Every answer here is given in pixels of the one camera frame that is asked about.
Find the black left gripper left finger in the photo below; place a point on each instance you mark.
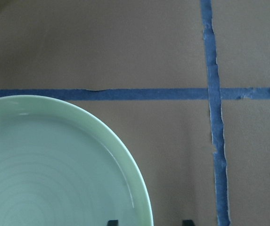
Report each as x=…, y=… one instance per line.
x=112, y=223

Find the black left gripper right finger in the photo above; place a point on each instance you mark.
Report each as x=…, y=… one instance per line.
x=188, y=222

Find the light green round plate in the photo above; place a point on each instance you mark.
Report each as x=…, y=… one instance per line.
x=62, y=166

